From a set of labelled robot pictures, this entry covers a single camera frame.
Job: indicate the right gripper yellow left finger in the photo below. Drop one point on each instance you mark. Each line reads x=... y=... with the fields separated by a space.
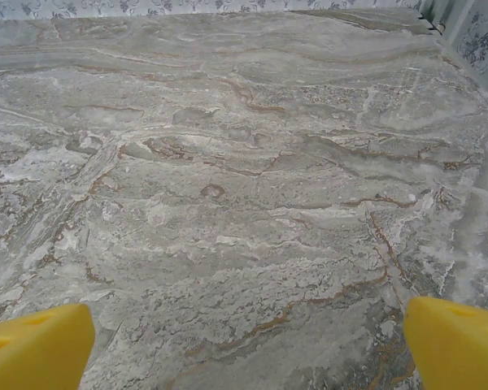
x=36 y=349

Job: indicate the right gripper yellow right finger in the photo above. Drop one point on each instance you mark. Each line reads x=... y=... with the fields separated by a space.
x=459 y=349

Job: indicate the aluminium frame post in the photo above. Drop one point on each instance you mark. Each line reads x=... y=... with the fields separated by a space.
x=443 y=16

